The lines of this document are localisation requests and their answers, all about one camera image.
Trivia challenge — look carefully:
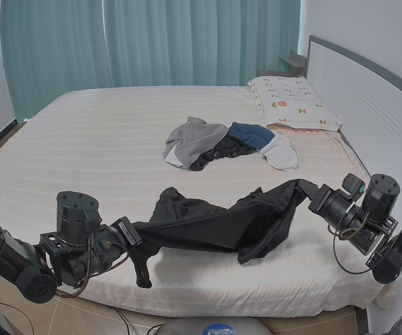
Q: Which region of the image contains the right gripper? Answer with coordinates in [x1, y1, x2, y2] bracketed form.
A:
[308, 184, 362, 231]

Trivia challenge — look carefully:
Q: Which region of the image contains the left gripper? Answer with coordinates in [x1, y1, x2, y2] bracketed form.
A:
[90, 217, 143, 272]

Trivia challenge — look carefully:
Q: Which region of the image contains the black T-shirt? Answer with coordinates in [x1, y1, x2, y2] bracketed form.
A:
[131, 178, 308, 289]

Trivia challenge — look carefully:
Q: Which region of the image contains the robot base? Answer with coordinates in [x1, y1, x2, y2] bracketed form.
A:
[161, 318, 269, 335]

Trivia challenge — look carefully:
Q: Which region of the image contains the bed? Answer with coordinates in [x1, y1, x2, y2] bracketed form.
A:
[0, 35, 402, 331]

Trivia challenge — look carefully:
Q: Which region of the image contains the pile of clothes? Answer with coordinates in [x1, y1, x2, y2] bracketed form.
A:
[162, 116, 298, 173]

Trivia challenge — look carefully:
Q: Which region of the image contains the white printed pillow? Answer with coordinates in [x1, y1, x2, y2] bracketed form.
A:
[248, 75, 341, 132]

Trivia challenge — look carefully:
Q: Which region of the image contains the grey bedside table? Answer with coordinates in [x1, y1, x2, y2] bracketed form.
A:
[258, 50, 307, 77]

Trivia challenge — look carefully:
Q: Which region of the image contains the blue-green curtain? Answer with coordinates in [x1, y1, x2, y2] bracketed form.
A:
[103, 0, 301, 88]
[0, 0, 112, 122]

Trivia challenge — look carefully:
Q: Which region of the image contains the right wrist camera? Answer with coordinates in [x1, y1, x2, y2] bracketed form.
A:
[341, 173, 366, 199]

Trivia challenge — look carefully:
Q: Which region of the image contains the black cable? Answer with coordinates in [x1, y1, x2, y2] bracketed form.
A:
[333, 232, 374, 275]
[0, 301, 34, 335]
[106, 305, 166, 335]

